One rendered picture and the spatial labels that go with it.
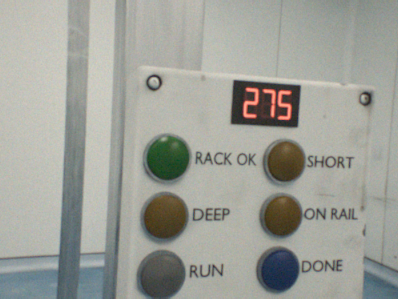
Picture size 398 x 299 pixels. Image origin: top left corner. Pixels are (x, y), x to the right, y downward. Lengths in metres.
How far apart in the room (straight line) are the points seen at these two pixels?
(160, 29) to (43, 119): 3.44
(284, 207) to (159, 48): 0.15
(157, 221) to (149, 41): 0.14
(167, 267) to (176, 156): 0.07
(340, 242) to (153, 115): 0.16
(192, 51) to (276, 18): 4.02
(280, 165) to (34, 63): 3.54
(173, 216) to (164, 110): 0.06
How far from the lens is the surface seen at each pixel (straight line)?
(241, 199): 0.30
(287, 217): 0.31
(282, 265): 0.32
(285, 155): 0.30
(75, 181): 1.45
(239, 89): 0.30
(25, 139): 3.78
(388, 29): 4.40
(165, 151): 0.27
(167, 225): 0.28
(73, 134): 1.44
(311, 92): 0.32
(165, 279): 0.29
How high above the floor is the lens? 1.18
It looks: 3 degrees down
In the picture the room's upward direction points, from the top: 3 degrees clockwise
